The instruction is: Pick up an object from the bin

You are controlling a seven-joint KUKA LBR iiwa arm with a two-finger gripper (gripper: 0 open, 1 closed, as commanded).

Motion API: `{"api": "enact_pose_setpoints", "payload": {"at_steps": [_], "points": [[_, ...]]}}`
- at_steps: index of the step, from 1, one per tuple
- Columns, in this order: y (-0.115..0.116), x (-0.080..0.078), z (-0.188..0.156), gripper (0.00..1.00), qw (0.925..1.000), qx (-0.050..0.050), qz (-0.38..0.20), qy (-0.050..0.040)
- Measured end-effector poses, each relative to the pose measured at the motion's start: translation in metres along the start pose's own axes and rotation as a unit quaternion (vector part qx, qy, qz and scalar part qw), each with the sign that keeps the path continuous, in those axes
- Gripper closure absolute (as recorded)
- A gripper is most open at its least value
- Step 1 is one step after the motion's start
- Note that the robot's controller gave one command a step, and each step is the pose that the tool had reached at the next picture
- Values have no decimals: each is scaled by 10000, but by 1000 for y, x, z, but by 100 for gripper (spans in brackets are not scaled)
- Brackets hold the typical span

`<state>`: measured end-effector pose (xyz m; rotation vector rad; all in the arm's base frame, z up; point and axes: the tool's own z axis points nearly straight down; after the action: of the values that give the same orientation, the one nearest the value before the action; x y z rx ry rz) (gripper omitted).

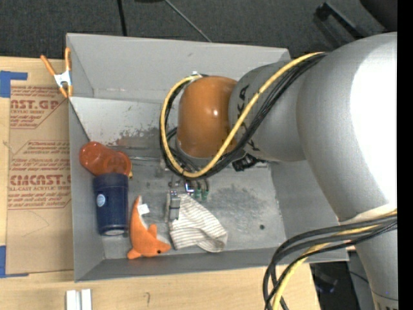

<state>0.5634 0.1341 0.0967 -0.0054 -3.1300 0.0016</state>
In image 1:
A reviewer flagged black cylinder on white bracket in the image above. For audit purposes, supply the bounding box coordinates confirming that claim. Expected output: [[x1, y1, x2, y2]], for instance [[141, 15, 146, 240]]
[[231, 154, 261, 173]]

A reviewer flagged clear orange plastic cup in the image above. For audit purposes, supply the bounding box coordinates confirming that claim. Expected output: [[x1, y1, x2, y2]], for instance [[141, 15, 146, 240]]
[[79, 141, 134, 178]]

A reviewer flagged dark blue cup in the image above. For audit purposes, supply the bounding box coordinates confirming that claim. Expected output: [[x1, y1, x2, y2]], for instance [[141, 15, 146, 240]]
[[93, 172, 130, 237]]

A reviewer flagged white striped cloth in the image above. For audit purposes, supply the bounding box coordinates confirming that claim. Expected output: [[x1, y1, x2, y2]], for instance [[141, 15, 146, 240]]
[[167, 193, 228, 253]]

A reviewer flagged brown cardboard board, red print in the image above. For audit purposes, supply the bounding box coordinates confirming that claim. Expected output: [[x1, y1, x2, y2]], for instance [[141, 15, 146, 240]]
[[0, 56, 76, 279]]

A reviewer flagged orange toy dolphin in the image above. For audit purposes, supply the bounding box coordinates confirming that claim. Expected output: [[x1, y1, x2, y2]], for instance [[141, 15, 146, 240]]
[[126, 194, 172, 260]]

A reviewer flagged grey metal bin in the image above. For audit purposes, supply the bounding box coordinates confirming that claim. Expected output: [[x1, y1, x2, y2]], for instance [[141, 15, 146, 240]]
[[65, 32, 350, 284]]

